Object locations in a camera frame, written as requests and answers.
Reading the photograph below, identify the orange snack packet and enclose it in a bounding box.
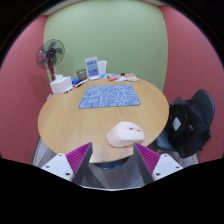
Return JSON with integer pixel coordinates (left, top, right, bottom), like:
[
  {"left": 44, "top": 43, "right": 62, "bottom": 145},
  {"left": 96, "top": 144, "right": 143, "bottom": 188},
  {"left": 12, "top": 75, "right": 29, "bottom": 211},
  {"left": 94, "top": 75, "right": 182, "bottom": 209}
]
[{"left": 106, "top": 73, "right": 120, "bottom": 82}]

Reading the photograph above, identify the white tissue box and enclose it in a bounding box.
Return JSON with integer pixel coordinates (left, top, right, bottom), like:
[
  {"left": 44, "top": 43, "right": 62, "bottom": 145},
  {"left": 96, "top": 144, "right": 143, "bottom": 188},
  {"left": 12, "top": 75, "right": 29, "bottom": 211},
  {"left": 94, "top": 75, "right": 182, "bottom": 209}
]
[{"left": 49, "top": 73, "right": 73, "bottom": 95}]

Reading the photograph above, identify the black office chair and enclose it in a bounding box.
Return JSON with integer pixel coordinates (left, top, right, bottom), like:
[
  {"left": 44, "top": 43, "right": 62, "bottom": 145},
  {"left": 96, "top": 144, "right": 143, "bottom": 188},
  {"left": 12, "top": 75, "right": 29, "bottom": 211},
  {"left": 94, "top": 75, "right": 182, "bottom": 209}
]
[{"left": 154, "top": 88, "right": 216, "bottom": 153}]

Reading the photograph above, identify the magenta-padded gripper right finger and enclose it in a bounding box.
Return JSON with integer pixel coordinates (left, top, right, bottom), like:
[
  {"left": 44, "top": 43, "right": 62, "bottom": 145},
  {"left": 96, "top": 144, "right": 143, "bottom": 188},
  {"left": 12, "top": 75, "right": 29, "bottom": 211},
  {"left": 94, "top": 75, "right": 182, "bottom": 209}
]
[{"left": 133, "top": 142, "right": 184, "bottom": 186}]

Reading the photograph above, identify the white computer mouse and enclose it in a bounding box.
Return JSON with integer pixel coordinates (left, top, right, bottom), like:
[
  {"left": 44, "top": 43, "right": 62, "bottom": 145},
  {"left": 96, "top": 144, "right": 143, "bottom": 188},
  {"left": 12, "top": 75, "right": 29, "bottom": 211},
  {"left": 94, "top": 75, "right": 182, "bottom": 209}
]
[{"left": 106, "top": 121, "right": 145, "bottom": 148}]

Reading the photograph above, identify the white snack packet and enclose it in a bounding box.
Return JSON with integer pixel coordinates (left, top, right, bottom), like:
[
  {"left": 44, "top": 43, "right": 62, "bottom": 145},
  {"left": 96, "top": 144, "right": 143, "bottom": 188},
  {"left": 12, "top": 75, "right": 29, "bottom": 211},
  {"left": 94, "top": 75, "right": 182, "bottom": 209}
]
[{"left": 116, "top": 73, "right": 139, "bottom": 83}]

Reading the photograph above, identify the black backpack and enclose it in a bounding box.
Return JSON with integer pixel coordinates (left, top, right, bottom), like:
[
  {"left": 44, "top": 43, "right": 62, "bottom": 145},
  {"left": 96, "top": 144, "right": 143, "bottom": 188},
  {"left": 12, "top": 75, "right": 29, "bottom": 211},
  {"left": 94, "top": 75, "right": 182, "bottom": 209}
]
[{"left": 166, "top": 97, "right": 212, "bottom": 159}]

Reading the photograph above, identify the black and red marker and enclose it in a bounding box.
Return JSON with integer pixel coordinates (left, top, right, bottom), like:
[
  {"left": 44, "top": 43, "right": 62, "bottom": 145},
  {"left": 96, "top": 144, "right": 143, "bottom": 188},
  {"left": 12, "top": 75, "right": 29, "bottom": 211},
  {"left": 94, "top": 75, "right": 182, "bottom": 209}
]
[
  {"left": 73, "top": 78, "right": 90, "bottom": 89},
  {"left": 63, "top": 85, "right": 76, "bottom": 95}
]

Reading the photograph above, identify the dark mesh pen cup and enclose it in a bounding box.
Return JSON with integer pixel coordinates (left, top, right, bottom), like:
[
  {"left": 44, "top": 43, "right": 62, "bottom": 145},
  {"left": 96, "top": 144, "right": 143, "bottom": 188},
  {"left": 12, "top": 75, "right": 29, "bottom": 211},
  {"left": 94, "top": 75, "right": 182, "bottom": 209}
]
[{"left": 76, "top": 68, "right": 88, "bottom": 81}]

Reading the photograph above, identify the white plastic cup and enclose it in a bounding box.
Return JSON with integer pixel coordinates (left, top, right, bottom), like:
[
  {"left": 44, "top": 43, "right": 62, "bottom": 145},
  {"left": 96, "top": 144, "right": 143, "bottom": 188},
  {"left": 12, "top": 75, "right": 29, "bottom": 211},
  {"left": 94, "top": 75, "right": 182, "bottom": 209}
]
[{"left": 97, "top": 60, "right": 108, "bottom": 77}]

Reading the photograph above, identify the blue patterned mouse pad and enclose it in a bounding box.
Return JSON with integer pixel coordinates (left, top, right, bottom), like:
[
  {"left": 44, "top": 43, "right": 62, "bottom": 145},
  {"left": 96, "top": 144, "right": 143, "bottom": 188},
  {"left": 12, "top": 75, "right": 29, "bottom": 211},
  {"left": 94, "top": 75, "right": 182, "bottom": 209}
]
[{"left": 78, "top": 83, "right": 141, "bottom": 110}]

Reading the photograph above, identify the black standing fan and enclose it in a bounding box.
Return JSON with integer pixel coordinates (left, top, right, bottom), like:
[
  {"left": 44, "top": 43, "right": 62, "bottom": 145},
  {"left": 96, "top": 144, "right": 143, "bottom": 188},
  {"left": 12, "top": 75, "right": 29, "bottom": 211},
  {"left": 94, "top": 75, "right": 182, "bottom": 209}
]
[{"left": 35, "top": 38, "right": 66, "bottom": 81}]

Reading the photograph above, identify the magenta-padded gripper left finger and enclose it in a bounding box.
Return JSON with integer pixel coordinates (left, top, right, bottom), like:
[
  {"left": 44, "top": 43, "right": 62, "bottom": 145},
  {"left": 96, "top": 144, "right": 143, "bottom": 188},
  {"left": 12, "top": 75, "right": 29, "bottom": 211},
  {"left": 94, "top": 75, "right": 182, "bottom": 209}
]
[{"left": 41, "top": 142, "right": 94, "bottom": 186}]

